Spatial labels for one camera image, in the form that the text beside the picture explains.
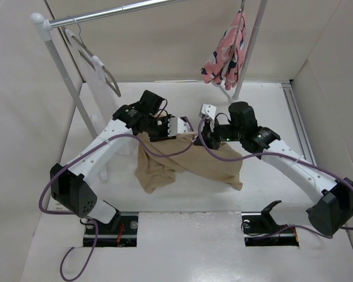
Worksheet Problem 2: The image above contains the grey hanger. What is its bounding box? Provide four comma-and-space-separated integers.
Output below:
67, 16, 122, 98
226, 0, 247, 81

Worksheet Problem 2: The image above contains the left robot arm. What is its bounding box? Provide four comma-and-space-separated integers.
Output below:
50, 90, 164, 233

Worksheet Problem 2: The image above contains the aluminium rail right side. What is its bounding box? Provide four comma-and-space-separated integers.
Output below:
281, 83, 316, 165

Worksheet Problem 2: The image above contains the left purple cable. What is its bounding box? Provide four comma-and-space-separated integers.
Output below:
38, 116, 195, 281

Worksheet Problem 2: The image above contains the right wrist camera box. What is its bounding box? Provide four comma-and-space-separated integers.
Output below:
198, 103, 217, 122

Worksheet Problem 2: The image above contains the pink patterned garment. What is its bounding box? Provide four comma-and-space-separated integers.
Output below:
201, 24, 245, 90

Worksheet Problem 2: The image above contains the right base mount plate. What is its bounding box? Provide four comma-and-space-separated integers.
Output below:
241, 213, 299, 247

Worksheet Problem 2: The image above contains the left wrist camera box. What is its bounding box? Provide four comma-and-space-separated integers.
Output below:
168, 116, 193, 137

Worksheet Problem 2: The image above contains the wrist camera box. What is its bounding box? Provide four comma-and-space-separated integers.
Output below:
168, 116, 193, 137
198, 103, 217, 122

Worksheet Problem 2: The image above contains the grey hanger right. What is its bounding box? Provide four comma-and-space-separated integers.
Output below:
226, 0, 247, 81

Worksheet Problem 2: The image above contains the beige t shirt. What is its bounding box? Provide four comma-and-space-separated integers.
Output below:
135, 132, 242, 194

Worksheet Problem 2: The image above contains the grey hanger left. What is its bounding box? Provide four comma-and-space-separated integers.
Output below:
67, 16, 122, 98

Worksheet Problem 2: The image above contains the purple cable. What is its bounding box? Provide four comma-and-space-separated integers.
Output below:
197, 113, 353, 239
38, 116, 195, 281

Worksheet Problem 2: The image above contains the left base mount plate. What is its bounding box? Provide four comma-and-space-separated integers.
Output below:
80, 213, 139, 248

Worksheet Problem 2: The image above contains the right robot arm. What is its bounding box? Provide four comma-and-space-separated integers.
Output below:
198, 102, 353, 237

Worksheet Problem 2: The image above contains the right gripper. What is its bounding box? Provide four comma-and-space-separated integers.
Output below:
194, 116, 244, 149

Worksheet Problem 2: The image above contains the clothes rack frame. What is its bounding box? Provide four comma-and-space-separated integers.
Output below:
30, 1, 268, 137

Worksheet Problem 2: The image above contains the base mount plate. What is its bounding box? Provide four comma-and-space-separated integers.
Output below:
241, 213, 299, 247
80, 213, 139, 248

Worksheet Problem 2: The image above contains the white garment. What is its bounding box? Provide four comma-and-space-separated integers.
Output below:
63, 29, 136, 183

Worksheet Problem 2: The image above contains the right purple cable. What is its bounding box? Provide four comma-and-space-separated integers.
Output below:
197, 113, 353, 239

